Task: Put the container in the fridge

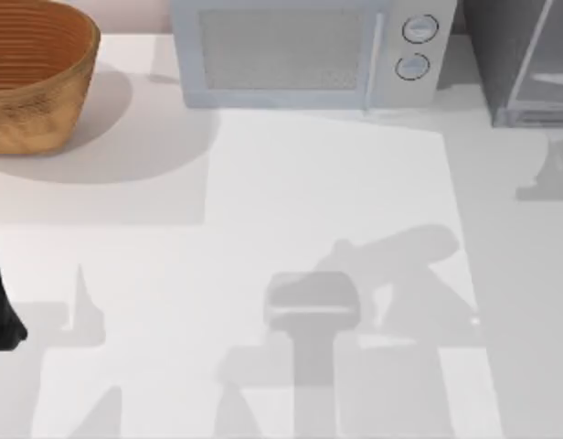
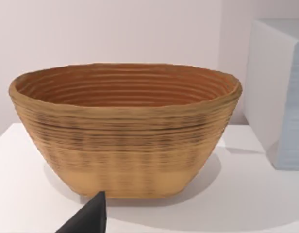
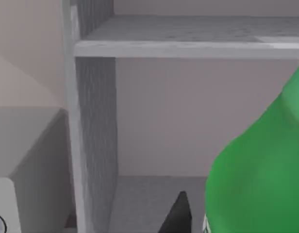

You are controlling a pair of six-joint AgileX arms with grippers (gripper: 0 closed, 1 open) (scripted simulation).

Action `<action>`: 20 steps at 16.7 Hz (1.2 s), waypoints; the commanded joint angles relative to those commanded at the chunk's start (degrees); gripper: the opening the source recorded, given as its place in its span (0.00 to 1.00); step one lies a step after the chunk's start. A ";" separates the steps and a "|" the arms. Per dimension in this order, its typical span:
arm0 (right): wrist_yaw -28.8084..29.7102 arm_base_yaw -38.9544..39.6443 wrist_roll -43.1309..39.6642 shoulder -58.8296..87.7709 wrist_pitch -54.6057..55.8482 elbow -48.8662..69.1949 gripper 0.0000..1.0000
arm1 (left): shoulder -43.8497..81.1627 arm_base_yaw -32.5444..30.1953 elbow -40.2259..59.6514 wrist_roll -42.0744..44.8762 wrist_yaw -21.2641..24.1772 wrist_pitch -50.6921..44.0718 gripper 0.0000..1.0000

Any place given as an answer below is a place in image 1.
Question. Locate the pale microwave oven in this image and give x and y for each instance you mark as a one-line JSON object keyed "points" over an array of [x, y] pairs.
{"points": [[281, 50]]}

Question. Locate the round microwave knob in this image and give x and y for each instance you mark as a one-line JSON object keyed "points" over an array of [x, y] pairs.
{"points": [[420, 28], [412, 67]]}

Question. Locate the brown woven basket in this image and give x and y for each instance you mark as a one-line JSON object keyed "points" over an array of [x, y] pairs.
{"points": [[30, 114]]}

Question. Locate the grey cabinet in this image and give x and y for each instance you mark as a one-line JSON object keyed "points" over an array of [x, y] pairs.
{"points": [[505, 55]]}

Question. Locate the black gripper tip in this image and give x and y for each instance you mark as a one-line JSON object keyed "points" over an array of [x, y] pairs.
{"points": [[0, 315]]}

